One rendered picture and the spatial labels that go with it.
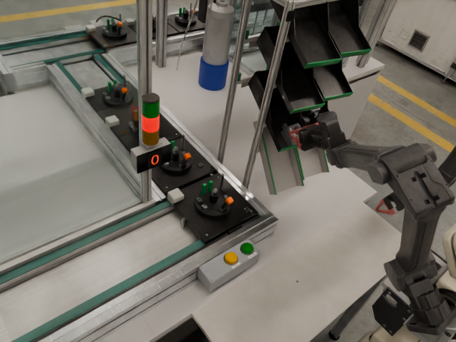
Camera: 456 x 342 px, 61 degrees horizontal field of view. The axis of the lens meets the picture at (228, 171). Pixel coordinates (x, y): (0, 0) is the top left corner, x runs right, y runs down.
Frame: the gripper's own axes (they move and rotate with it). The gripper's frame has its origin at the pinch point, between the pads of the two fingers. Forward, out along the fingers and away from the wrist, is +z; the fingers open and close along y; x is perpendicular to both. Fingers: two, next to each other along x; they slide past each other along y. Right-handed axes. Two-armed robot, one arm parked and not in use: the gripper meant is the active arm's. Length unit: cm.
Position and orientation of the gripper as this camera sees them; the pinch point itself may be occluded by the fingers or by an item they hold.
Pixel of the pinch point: (296, 131)
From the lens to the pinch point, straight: 135.2
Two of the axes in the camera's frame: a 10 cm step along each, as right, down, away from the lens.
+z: -5.3, -2.8, 8.0
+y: -8.4, 3.2, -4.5
